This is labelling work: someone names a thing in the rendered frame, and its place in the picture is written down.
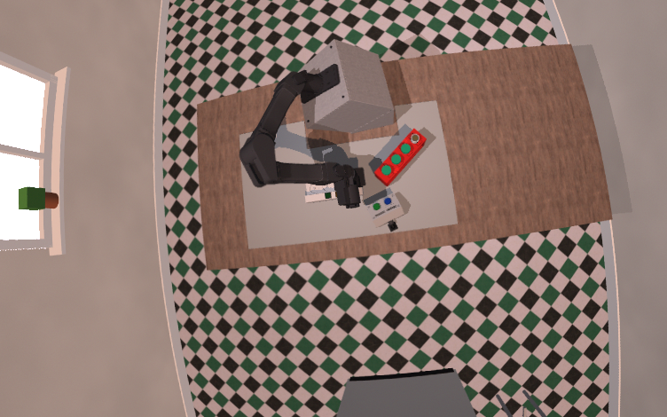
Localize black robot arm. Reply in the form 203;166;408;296
239;64;361;209

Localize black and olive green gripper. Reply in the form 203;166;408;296
354;168;365;187

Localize light grey flat mat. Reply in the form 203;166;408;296
240;100;458;249

